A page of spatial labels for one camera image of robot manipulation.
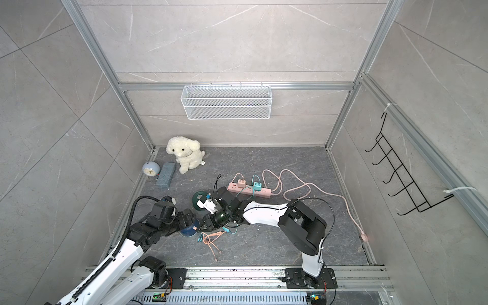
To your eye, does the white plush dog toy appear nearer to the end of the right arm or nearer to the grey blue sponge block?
the grey blue sponge block

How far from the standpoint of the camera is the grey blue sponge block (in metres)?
1.02

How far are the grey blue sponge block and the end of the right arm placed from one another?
0.40 metres

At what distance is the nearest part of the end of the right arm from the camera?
655 mm
